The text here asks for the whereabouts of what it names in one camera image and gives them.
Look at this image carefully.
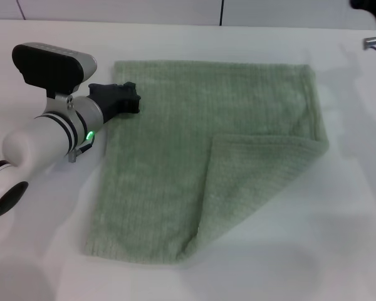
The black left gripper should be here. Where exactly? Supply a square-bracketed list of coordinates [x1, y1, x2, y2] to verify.
[88, 80, 143, 124]

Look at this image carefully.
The green ribbed towel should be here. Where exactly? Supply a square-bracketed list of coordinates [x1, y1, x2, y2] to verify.
[80, 59, 330, 263]

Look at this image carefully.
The thin black left wrist cable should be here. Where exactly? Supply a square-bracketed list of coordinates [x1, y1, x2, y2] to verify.
[67, 137, 97, 163]

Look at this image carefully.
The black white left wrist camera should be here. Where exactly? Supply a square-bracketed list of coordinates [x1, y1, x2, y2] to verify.
[11, 42, 98, 102]

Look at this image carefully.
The silver right wrist cable plug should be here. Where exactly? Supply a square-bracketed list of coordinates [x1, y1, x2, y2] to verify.
[362, 35, 376, 60]

